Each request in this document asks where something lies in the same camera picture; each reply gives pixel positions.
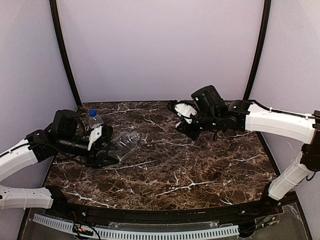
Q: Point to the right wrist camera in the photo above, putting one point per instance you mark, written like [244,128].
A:
[181,108]

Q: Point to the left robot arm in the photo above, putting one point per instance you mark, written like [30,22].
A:
[58,138]

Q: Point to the black frame post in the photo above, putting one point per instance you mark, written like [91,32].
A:
[259,48]
[63,51]

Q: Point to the right black frame post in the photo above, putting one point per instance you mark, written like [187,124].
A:
[259,48]

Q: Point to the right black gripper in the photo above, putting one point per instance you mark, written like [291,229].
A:
[191,125]

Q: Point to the clear unlabeled plastic bottle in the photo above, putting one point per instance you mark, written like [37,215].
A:
[123,145]

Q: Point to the black front table rail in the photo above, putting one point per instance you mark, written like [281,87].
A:
[238,213]

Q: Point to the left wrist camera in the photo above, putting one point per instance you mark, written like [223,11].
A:
[95,134]

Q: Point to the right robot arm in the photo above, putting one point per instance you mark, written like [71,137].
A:
[209,112]

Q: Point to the left black frame post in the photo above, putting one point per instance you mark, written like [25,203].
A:
[63,51]

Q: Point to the blue cap water bottle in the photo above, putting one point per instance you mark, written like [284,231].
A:
[95,120]

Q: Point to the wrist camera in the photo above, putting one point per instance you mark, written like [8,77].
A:
[181,108]
[95,134]

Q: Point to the white slotted cable duct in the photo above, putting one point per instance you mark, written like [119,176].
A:
[126,231]

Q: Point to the small circuit board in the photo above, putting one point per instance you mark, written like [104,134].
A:
[80,230]

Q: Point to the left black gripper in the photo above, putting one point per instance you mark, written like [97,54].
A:
[106,144]

